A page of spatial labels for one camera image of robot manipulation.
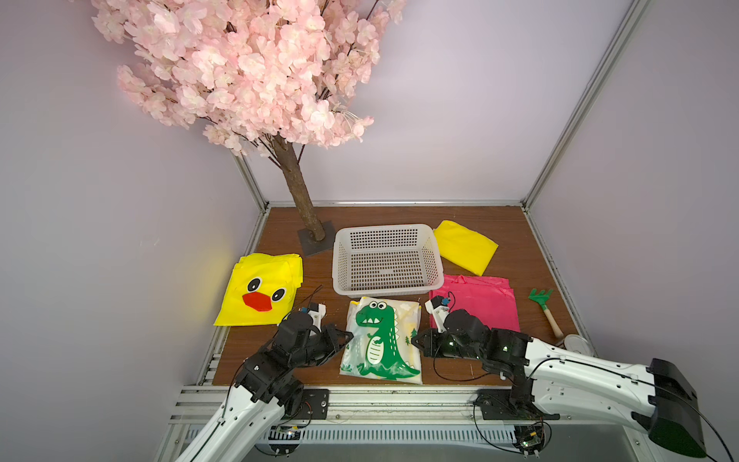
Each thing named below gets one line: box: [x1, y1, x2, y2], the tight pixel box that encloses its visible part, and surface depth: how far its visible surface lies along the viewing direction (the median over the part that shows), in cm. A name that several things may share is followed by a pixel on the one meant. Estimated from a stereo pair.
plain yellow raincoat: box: [433, 220, 499, 277], surface depth 109 cm
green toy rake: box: [528, 288, 564, 339], surface depth 94 cm
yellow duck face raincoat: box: [213, 253, 304, 327], surface depth 97 cm
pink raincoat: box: [429, 274, 521, 333], surface depth 91 cm
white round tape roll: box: [563, 333, 595, 357], surface depth 79 cm
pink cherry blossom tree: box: [91, 0, 407, 241], surface depth 53 cm
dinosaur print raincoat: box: [339, 296, 423, 385], surface depth 74 cm
